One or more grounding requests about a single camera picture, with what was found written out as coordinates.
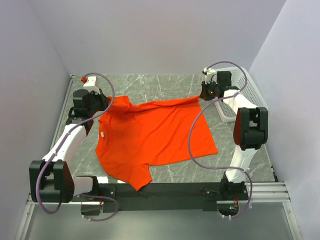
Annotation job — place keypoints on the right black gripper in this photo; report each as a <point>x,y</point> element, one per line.
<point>205,90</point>

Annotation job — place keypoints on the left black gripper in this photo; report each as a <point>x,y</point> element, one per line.
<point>101,101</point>

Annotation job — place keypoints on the orange t shirt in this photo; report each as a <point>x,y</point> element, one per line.
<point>133,137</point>

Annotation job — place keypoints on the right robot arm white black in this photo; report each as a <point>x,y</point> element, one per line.
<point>250,128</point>

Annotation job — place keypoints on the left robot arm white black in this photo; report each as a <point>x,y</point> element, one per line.
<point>50,178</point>

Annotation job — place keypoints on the white plastic mesh basket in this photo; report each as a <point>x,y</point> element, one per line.
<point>251,92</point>

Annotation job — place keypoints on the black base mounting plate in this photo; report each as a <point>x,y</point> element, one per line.
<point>161,196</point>

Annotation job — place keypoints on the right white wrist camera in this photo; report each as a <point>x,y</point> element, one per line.
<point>209,74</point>

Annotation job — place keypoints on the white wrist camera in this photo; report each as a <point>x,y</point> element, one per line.
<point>209,74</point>
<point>90,84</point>

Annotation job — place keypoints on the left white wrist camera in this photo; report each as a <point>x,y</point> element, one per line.
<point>90,84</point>

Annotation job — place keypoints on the aluminium rail frame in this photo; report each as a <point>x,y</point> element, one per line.
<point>260,192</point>

